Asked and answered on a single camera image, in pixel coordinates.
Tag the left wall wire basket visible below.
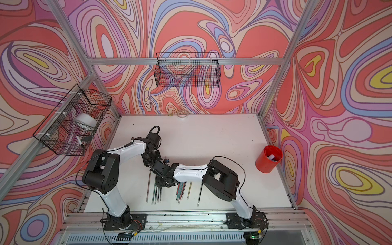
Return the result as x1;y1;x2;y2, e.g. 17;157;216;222
33;85;112;156

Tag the red plastic cup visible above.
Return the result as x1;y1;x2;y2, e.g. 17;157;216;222
255;146;283;174

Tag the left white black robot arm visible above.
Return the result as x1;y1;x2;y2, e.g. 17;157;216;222
82;126;161;218

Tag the bundle of coloured pencils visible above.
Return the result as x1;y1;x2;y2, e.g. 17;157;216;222
176;182;187;204

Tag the black pencil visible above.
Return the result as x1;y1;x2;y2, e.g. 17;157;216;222
197;184;203;207

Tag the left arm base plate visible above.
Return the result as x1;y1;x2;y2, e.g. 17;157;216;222
100;213;148;231

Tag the wall wire basket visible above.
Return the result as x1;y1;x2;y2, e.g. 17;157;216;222
33;85;112;156
154;52;221;88

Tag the white tape roll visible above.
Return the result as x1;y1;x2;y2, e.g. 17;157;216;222
73;113;97;131

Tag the back wall wire basket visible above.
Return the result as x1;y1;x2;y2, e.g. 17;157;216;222
154;52;221;88

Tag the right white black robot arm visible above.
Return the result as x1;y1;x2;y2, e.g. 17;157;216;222
150;159;268;232

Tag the green pencil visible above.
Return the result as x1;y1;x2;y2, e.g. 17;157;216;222
152;184;157;205

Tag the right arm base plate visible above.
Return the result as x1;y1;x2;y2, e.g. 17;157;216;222
224;212;268;230

